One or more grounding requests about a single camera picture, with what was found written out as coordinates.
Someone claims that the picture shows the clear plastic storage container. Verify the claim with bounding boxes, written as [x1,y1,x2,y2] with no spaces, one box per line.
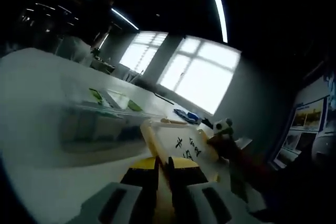
[59,87,165,155]

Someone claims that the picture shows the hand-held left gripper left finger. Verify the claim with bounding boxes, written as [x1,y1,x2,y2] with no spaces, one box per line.
[75,156,160,224]

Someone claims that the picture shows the person's right hand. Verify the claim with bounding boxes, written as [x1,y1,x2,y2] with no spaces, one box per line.
[207,132,238,163]

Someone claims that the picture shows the long curved ceiling light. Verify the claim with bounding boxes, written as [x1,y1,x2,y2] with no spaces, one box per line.
[204,0,228,44]

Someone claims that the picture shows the window with blinds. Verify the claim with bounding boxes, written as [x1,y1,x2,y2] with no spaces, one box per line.
[119,31,169,74]

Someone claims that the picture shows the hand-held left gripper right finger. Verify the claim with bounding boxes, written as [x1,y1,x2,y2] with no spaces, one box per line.
[167,156,254,224]

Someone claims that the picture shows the thin black bar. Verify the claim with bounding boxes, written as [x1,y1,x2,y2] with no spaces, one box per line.
[154,92,174,105]

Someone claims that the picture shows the black crumpled object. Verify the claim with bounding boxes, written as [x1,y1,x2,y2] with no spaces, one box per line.
[201,117,215,128]

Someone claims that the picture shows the wall poster board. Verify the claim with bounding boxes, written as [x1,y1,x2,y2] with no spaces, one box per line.
[271,94,332,171]

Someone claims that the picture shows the large bright window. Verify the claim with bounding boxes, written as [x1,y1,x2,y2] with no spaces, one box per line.
[159,36,242,116]

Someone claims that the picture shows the blue cloth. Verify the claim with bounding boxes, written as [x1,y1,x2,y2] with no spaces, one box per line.
[173,108,191,120]

